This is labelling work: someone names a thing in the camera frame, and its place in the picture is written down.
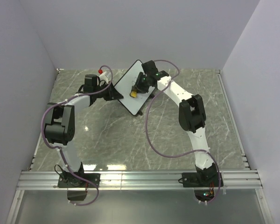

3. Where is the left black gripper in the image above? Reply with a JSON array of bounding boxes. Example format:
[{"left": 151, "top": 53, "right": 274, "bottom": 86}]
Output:
[{"left": 94, "top": 82, "right": 124, "bottom": 102}]

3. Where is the yellow bone-shaped eraser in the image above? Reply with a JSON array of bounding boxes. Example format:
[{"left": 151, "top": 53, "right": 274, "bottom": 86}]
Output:
[{"left": 130, "top": 91, "right": 137, "bottom": 98}]

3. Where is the small white whiteboard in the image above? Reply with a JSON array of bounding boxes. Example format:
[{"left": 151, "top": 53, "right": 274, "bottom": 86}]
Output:
[{"left": 114, "top": 60, "right": 155, "bottom": 116}]

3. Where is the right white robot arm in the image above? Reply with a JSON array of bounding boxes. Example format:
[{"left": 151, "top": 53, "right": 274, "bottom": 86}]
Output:
[{"left": 130, "top": 60, "right": 220, "bottom": 187}]

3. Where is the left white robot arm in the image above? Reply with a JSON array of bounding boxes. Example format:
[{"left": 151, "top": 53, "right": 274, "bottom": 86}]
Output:
[{"left": 42, "top": 71, "right": 123, "bottom": 188}]

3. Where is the aluminium mounting rail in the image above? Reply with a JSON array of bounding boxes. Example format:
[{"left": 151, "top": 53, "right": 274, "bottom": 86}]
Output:
[{"left": 16, "top": 170, "right": 263, "bottom": 190}]

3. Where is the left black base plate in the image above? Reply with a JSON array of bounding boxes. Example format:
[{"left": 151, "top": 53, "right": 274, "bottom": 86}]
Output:
[{"left": 57, "top": 172, "right": 100, "bottom": 188}]

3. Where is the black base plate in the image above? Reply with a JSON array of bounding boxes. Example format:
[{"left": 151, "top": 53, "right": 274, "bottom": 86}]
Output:
[
  {"left": 57, "top": 172, "right": 100, "bottom": 188},
  {"left": 178, "top": 173, "right": 219, "bottom": 188}
]

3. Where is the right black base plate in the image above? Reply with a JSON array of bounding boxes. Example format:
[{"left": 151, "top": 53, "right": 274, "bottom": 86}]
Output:
[{"left": 178, "top": 173, "right": 219, "bottom": 188}]

